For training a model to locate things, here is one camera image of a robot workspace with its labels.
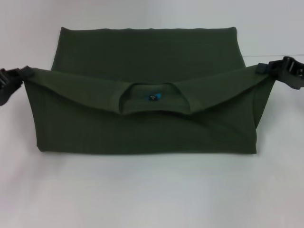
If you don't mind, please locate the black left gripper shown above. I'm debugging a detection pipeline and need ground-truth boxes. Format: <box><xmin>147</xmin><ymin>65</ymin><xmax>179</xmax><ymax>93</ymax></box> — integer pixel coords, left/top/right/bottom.
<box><xmin>0</xmin><ymin>66</ymin><xmax>34</xmax><ymax>106</ymax></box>

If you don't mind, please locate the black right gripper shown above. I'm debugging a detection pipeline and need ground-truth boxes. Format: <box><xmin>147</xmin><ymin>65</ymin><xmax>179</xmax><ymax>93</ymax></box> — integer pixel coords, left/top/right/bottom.
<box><xmin>256</xmin><ymin>56</ymin><xmax>304</xmax><ymax>91</ymax></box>

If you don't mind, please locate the dark green FREE! t-shirt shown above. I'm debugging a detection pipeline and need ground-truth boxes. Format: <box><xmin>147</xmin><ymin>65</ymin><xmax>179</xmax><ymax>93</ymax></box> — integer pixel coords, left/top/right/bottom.
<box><xmin>23</xmin><ymin>26</ymin><xmax>276</xmax><ymax>156</ymax></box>

